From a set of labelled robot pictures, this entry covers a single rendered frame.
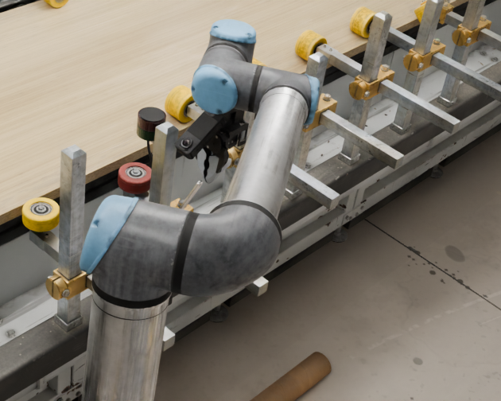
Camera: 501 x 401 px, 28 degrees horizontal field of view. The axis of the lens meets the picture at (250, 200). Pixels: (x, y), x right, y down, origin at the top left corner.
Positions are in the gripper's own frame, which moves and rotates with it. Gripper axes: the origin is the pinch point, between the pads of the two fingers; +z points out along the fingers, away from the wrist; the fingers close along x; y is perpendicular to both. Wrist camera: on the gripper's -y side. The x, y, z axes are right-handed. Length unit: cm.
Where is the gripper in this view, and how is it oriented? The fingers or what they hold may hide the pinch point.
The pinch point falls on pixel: (206, 179)
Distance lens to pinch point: 215.8
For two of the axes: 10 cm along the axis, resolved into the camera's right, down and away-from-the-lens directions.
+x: -7.2, -5.0, 4.7
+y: 6.8, -3.8, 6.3
